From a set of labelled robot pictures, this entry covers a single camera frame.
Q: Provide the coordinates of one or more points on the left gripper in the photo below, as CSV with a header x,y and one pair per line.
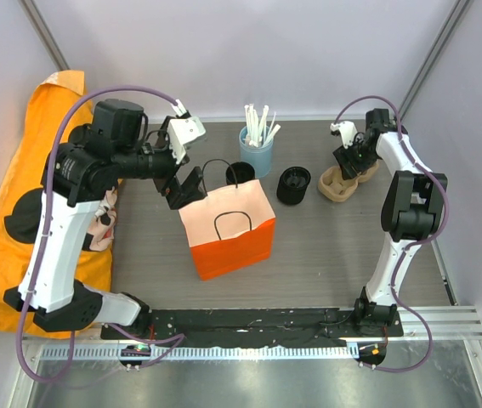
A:
x,y
190,189

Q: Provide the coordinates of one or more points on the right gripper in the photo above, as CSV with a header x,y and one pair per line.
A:
x,y
343,155

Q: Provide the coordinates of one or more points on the brown pulp cup carrier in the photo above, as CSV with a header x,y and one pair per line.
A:
x,y
334,187

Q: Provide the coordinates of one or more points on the orange paper bag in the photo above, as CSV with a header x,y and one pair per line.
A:
x,y
231,228

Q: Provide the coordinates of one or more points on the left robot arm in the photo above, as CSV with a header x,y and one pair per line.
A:
x,y
96,156

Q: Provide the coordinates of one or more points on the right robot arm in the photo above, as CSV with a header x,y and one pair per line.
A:
x,y
411,212

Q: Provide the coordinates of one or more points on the stack of black cups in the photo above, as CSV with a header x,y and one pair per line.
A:
x,y
239,172

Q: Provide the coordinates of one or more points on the light blue tin cup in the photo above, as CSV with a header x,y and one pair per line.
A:
x,y
259,158

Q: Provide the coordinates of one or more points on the white wrapped straws bundle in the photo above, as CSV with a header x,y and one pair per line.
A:
x,y
261,128

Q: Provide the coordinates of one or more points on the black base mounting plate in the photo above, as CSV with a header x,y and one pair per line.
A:
x,y
259,328

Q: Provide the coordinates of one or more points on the orange cartoon mouse cloth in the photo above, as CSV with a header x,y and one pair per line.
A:
x,y
21,192

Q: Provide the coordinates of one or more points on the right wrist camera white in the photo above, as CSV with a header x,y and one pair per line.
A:
x,y
346,130

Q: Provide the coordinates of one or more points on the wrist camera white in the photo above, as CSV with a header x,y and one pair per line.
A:
x,y
184,131
346,130

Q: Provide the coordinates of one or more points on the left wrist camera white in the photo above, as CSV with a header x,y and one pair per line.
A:
x,y
184,131

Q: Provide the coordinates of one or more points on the slotted aluminium rail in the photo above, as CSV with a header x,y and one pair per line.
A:
x,y
124,351

